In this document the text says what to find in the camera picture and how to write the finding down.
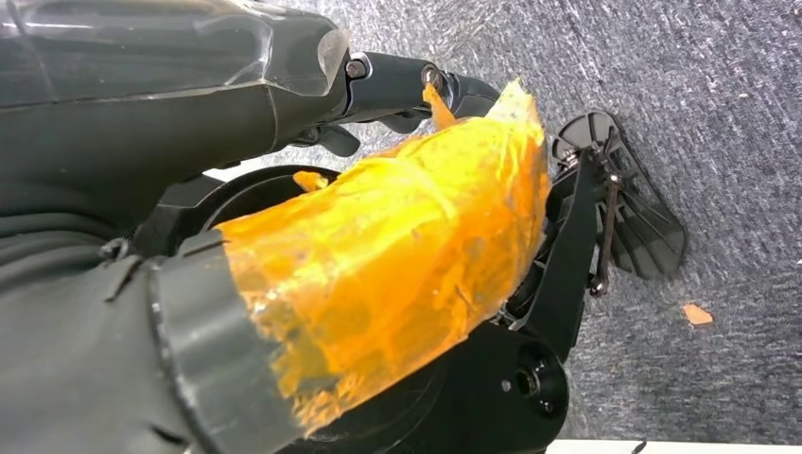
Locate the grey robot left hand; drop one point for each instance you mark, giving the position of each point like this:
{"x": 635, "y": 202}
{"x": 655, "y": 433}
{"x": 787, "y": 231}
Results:
{"x": 388, "y": 250}

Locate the robot left arm sleeve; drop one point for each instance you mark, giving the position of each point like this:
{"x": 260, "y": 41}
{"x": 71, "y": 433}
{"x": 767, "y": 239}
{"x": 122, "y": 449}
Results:
{"x": 62, "y": 351}

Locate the orange scrap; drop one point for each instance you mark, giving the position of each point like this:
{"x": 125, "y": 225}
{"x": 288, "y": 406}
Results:
{"x": 697, "y": 314}

